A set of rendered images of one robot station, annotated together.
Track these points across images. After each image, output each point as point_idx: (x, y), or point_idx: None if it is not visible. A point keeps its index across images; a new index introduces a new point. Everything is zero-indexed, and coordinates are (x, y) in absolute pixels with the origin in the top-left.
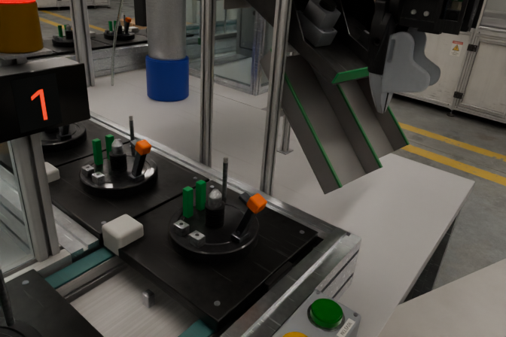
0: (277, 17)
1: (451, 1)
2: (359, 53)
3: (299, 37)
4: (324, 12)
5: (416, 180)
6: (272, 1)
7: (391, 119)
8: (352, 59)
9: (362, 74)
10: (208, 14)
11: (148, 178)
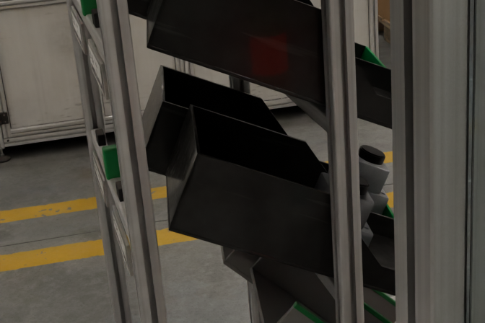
0: (348, 254)
1: None
2: (380, 227)
3: (371, 266)
4: (369, 201)
5: None
6: (286, 226)
7: (366, 288)
8: (385, 244)
9: None
10: (164, 311)
11: None
